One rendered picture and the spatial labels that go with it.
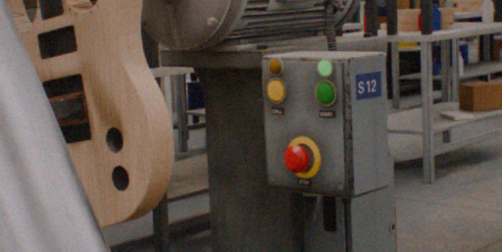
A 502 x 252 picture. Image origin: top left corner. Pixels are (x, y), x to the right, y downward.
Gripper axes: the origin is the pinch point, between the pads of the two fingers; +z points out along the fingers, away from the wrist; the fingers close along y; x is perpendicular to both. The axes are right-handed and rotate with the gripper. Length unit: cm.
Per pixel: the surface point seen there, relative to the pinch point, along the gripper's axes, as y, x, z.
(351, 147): 38.7, -11.7, 17.9
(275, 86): 27.8, -1.6, 16.6
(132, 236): -266, -60, 233
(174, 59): -2.0, 6.3, 26.2
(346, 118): 38.9, -7.5, 17.5
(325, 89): 36.7, -3.1, 16.6
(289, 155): 30.3, -11.6, 14.5
